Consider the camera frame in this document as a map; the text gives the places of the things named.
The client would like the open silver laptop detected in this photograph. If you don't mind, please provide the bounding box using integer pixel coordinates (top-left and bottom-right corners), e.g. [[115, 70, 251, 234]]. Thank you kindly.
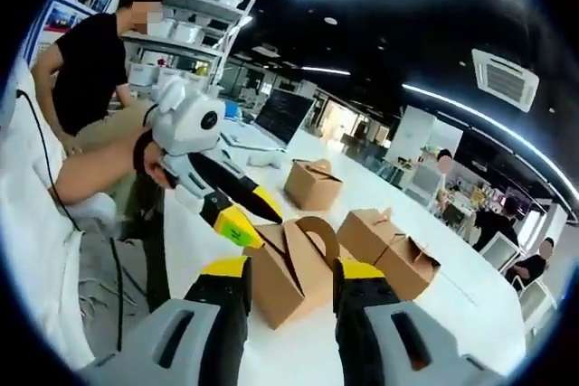
[[220, 89, 317, 153]]

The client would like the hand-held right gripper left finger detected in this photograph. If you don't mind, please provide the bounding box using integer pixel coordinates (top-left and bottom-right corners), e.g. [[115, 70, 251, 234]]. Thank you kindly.
[[130, 257, 253, 386]]

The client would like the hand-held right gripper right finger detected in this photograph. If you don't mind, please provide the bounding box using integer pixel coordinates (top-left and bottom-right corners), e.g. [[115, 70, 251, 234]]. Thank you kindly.
[[332, 258, 495, 386]]

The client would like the ceiling air conditioner unit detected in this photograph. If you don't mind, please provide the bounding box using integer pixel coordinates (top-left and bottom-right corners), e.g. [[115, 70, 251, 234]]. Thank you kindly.
[[470, 47, 541, 113]]

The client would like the person's white garment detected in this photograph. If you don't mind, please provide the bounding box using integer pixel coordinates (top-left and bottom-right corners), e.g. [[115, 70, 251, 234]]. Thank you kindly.
[[0, 60, 119, 372]]

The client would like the straight ceiling light strip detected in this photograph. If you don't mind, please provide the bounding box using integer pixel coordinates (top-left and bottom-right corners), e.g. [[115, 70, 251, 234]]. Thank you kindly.
[[401, 81, 576, 225]]

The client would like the brown paper box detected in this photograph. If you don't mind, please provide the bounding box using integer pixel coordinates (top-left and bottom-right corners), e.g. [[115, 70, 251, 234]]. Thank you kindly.
[[373, 234, 442, 302], [283, 158, 344, 212], [337, 207, 411, 268], [242, 215, 350, 331]]

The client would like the person's left hand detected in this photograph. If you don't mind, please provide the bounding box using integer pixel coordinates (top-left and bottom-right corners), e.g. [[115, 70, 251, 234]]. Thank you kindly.
[[143, 147, 177, 191]]

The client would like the metal storage shelf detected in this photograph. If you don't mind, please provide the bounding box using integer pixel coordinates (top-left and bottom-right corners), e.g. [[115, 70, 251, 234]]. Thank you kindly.
[[120, 0, 256, 105]]

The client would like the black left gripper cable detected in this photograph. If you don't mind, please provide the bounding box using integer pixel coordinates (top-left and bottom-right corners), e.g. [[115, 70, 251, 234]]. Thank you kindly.
[[15, 87, 124, 352]]

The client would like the white mesh chair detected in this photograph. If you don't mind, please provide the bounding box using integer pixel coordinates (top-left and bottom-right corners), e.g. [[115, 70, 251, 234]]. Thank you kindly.
[[479, 231, 522, 273]]

